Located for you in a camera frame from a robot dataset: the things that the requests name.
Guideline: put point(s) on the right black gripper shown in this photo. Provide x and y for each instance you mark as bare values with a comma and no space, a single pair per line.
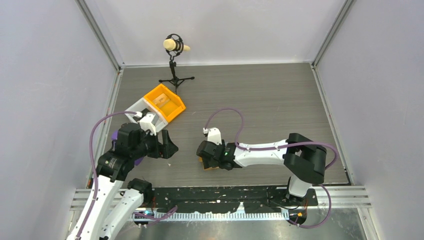
207,164

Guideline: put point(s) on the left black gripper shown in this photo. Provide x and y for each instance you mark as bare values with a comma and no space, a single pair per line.
165,150

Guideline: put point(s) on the orange leather card holder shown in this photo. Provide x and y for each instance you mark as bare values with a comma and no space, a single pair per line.
206,165

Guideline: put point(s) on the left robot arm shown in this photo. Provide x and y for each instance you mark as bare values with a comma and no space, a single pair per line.
100,221

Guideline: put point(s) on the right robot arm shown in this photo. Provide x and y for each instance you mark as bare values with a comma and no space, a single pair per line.
306,162

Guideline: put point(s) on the card in orange bin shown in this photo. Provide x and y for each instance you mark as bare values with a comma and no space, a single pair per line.
161,100

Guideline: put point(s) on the orange plastic bin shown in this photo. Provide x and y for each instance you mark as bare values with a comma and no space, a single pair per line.
168,104

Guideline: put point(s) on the white plastic bin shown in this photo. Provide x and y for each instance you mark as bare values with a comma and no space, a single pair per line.
143,106

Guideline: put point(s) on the purple plastic bin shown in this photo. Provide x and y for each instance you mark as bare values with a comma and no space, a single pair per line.
114,138

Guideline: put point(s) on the beige microphone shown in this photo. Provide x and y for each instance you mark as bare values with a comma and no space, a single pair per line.
174,45

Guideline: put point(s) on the black microphone tripod stand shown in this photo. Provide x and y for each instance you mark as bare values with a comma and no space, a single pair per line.
175,81

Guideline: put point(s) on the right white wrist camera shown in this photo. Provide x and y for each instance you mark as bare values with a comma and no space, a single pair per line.
213,135

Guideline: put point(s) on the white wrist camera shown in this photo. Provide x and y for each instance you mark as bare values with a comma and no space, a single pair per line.
147,121
213,135

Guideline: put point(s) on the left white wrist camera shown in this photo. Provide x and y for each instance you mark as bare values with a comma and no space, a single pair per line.
147,121

